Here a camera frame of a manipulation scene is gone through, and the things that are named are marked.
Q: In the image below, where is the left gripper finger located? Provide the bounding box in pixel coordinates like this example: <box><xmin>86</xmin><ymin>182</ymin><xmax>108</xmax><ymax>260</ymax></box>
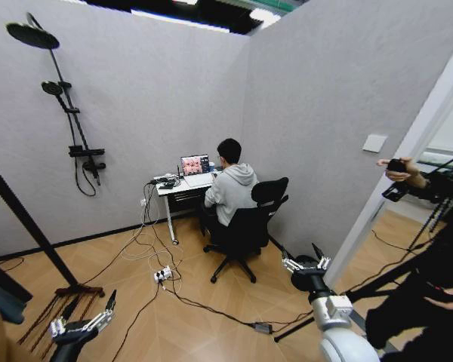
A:
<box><xmin>49</xmin><ymin>295</ymin><xmax>81</xmax><ymax>339</ymax></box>
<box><xmin>85</xmin><ymin>289</ymin><xmax>118</xmax><ymax>330</ymax></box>

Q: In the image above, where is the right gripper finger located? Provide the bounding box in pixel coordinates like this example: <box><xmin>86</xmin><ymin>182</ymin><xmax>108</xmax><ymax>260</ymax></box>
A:
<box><xmin>311</xmin><ymin>242</ymin><xmax>332</xmax><ymax>271</ymax></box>
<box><xmin>279</xmin><ymin>246</ymin><xmax>301</xmax><ymax>274</ymax></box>

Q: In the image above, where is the small black handheld device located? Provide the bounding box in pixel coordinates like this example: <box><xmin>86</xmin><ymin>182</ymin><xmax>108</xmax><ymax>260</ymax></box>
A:
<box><xmin>386</xmin><ymin>158</ymin><xmax>409</xmax><ymax>174</ymax></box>

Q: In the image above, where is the dark brown wooden hanger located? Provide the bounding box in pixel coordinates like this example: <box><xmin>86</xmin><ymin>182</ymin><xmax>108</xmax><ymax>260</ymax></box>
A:
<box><xmin>17</xmin><ymin>284</ymin><xmax>106</xmax><ymax>359</ymax></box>

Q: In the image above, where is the dark teal garment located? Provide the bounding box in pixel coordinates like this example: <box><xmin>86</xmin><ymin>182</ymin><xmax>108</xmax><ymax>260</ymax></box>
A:
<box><xmin>0</xmin><ymin>276</ymin><xmax>26</xmax><ymax>326</ymax></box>

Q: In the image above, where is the black office chair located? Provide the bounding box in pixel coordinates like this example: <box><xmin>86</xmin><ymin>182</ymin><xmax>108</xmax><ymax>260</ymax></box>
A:
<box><xmin>202</xmin><ymin>176</ymin><xmax>290</xmax><ymax>285</ymax></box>

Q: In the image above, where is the white floor power strip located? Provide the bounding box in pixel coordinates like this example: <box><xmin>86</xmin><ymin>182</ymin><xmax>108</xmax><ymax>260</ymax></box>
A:
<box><xmin>153</xmin><ymin>265</ymin><xmax>174</xmax><ymax>284</ymax></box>

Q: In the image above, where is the seated person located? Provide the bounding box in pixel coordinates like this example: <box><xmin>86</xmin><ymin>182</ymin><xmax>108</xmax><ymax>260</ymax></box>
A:
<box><xmin>200</xmin><ymin>137</ymin><xmax>260</xmax><ymax>244</ymax></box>

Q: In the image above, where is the standing person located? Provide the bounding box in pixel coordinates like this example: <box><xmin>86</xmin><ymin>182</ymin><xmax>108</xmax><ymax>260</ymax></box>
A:
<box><xmin>364</xmin><ymin>156</ymin><xmax>453</xmax><ymax>362</ymax></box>

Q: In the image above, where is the black ribbed stand pole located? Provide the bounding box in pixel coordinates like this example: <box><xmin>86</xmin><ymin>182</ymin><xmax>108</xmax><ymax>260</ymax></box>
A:
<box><xmin>0</xmin><ymin>152</ymin><xmax>80</xmax><ymax>290</ymax></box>

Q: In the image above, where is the black desk drawer unit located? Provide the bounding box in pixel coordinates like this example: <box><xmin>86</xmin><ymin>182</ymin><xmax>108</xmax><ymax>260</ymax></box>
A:
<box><xmin>168</xmin><ymin>190</ymin><xmax>212</xmax><ymax>214</ymax></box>

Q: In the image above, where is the open laptop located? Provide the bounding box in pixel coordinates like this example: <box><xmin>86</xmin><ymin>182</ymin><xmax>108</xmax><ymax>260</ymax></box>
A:
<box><xmin>180</xmin><ymin>152</ymin><xmax>215</xmax><ymax>189</ymax></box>

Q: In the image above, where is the white desk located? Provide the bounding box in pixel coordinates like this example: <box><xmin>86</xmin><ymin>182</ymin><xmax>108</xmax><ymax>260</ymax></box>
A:
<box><xmin>149</xmin><ymin>167</ymin><xmax>224</xmax><ymax>247</ymax></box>

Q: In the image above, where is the black shower mixer valve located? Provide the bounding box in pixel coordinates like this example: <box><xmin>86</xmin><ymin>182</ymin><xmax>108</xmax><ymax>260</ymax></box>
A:
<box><xmin>68</xmin><ymin>144</ymin><xmax>107</xmax><ymax>171</ymax></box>

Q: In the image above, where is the black shower column pipe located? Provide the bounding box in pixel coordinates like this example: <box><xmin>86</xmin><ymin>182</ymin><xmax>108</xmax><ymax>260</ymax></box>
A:
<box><xmin>26</xmin><ymin>13</ymin><xmax>101</xmax><ymax>186</ymax></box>

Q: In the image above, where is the black hand shower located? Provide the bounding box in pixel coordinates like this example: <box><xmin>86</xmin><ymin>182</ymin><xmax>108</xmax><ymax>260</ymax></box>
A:
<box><xmin>41</xmin><ymin>80</ymin><xmax>73</xmax><ymax>97</ymax></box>

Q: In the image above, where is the black rain shower head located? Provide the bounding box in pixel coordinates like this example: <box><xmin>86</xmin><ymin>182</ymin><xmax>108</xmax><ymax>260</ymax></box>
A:
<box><xmin>5</xmin><ymin>12</ymin><xmax>61</xmax><ymax>51</ymax></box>

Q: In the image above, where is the thin black floor cable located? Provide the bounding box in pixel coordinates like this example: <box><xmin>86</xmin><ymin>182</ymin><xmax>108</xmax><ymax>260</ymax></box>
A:
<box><xmin>370</xmin><ymin>229</ymin><xmax>418</xmax><ymax>254</ymax></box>

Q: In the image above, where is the white looped floor cable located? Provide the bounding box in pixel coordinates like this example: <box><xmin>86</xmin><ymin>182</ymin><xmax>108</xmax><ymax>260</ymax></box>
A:
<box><xmin>119</xmin><ymin>184</ymin><xmax>183</xmax><ymax>273</ymax></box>

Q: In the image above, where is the long black floor cable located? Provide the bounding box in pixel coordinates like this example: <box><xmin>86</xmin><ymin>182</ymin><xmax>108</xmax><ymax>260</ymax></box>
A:
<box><xmin>111</xmin><ymin>179</ymin><xmax>315</xmax><ymax>362</ymax></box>

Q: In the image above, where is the white door frame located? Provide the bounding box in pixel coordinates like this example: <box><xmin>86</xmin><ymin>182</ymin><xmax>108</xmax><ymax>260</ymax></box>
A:
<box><xmin>323</xmin><ymin>35</ymin><xmax>453</xmax><ymax>290</ymax></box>

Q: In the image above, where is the white wall switch plate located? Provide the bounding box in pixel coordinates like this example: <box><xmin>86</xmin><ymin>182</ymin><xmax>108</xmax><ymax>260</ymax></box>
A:
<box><xmin>362</xmin><ymin>133</ymin><xmax>389</xmax><ymax>154</ymax></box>

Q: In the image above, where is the black shower hose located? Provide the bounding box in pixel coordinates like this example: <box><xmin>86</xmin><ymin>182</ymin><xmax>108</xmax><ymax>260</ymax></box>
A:
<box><xmin>74</xmin><ymin>161</ymin><xmax>100</xmax><ymax>198</ymax></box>

